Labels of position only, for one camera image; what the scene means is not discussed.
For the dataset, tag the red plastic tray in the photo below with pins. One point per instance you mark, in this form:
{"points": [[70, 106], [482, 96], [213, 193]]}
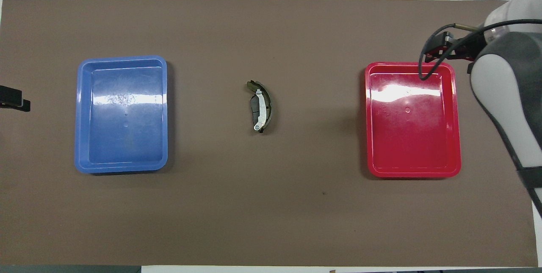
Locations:
{"points": [[436, 150]]}

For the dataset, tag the grey brake pad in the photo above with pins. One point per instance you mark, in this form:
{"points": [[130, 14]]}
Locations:
{"points": [[254, 110]]}

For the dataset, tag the brown table mat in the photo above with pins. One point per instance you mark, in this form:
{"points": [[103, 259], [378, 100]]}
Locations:
{"points": [[271, 44]]}

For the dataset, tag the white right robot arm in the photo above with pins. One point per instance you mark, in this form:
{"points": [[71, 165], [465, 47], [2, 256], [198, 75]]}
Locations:
{"points": [[512, 95]]}

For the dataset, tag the blue plastic tray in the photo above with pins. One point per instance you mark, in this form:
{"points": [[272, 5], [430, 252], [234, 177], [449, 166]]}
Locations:
{"points": [[106, 150]]}

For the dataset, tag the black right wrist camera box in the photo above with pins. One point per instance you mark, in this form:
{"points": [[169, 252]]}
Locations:
{"points": [[438, 42]]}

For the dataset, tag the curved brake shoe white rib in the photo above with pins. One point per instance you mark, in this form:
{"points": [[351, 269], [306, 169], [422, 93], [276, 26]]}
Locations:
{"points": [[262, 106]]}

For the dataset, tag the red camera bracket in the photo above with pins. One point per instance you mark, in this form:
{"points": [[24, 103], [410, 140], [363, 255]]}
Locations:
{"points": [[461, 57]]}

